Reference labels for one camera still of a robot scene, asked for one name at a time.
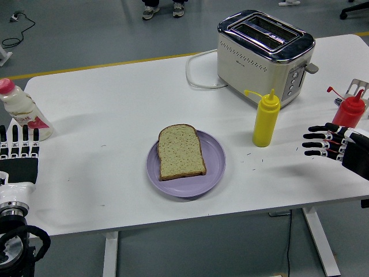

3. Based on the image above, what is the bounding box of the metal spatula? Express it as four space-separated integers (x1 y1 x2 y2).
333 78 369 120

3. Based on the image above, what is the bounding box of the black cable under table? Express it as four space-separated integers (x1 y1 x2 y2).
286 209 293 277

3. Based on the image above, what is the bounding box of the cream and chrome toaster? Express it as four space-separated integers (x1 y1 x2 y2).
216 9 320 110

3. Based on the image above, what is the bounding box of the milk bottle with pink cap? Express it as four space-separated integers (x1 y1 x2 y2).
0 78 55 143

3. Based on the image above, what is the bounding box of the white table leg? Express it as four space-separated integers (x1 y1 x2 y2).
302 207 342 276
102 230 120 277

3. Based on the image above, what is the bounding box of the black office chair base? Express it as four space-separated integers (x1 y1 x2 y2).
339 0 369 20

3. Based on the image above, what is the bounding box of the purple plate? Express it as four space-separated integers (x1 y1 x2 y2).
146 129 227 199

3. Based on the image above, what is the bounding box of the black floor cable with plug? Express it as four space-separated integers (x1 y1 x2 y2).
2 10 36 47

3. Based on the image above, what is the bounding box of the white toaster cord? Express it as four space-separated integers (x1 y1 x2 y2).
185 48 229 90

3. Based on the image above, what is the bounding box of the yellow squeeze bottle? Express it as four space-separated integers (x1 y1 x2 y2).
243 88 281 148

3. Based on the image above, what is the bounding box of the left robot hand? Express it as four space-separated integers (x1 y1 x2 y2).
0 123 40 208

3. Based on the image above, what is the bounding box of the slice of bread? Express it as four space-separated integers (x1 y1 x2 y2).
157 123 208 182

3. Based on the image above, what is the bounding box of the grey sneaker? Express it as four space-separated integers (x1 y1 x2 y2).
172 2 186 18
142 5 161 21

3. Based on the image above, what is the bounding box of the red squeeze bottle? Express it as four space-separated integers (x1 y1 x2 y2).
326 85 367 128

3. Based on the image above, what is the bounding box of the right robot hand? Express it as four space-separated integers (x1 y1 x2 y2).
302 122 369 181

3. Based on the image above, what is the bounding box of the white stand base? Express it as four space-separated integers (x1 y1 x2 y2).
0 46 14 68

